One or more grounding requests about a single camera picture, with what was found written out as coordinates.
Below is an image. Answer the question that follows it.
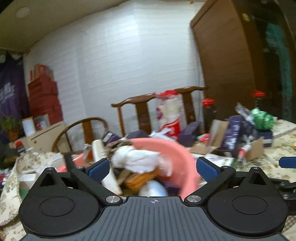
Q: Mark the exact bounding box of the large dark purple box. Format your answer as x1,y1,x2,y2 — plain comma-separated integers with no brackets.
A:
221,115,256,152

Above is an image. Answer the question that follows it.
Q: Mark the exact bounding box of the small purple carton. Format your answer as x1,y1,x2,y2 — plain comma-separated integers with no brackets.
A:
101,130,121,144

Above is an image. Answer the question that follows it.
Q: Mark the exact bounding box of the pink plastic basin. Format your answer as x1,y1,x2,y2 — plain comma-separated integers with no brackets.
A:
57,138,201,197

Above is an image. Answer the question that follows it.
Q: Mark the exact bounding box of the round-back wooden chair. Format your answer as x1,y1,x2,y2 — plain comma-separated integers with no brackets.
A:
51,117,110,154

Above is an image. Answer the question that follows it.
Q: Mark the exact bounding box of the purple banner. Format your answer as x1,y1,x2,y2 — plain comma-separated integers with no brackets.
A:
0,54,30,144

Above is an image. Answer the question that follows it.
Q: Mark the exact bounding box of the leopard print pouch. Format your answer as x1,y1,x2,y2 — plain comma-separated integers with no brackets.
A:
105,139,133,151

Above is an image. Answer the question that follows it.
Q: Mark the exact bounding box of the orange strip packet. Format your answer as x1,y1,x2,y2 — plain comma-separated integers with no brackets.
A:
124,168,163,191

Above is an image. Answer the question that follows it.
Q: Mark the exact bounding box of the stack of red boxes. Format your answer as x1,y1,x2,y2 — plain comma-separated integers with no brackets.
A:
27,64,64,126

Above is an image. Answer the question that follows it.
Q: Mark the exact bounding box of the red-cap dark jar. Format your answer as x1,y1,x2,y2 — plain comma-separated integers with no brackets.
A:
251,89,266,110
201,98,218,135

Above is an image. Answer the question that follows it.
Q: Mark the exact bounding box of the white tissue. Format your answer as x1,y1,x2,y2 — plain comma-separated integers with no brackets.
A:
110,146,173,175

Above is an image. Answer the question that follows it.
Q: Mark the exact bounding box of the open cardboard box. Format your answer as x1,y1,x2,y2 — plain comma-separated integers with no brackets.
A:
209,119,230,149

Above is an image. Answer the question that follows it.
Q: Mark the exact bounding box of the red and white carton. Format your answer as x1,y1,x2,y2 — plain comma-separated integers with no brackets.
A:
33,114,50,131

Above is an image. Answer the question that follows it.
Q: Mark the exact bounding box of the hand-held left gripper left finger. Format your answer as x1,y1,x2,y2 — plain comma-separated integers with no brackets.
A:
38,158,123,206

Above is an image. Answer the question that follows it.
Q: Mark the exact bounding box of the low dark purple box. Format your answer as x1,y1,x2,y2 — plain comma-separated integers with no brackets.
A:
178,122,202,148

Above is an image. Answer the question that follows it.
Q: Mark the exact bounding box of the green ribbon ball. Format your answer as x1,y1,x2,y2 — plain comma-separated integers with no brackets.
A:
252,108,277,130

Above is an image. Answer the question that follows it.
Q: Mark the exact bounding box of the cardboard flap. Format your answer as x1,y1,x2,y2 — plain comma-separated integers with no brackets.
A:
245,136,264,162

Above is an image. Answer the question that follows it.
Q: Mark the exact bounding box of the white cabinet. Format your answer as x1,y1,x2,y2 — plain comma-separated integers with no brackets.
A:
26,121,68,152

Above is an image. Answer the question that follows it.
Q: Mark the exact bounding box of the floral cloth covered desktop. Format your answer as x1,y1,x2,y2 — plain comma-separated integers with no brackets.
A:
0,119,296,241

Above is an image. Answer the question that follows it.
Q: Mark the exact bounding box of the potted plant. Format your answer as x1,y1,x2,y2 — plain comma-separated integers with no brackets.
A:
0,116,22,142

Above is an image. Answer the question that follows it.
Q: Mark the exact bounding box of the wooden wardrobe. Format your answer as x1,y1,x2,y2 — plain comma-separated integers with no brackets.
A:
190,0,296,122

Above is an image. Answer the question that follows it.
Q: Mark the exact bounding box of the dark blue box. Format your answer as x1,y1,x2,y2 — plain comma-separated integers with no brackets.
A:
256,129,274,148

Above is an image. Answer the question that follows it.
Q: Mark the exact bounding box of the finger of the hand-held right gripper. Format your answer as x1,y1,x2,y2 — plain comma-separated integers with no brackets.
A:
272,179,296,204
279,156,296,168

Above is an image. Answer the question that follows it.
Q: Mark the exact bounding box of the crinkled clear plastic wrap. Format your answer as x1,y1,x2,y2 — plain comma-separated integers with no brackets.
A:
235,103,254,121

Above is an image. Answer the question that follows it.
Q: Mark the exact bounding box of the teal hanging cloth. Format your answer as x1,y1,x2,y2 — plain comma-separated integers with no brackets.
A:
265,22,293,121

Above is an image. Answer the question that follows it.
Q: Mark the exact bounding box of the bag of paper cups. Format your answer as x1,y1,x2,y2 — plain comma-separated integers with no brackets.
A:
155,90,184,142

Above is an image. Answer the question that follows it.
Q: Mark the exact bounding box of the small red-cap bottle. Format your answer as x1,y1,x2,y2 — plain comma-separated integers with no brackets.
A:
14,141,26,156

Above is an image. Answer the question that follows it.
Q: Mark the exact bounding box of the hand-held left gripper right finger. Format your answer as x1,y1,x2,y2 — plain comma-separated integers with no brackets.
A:
184,157,266,205

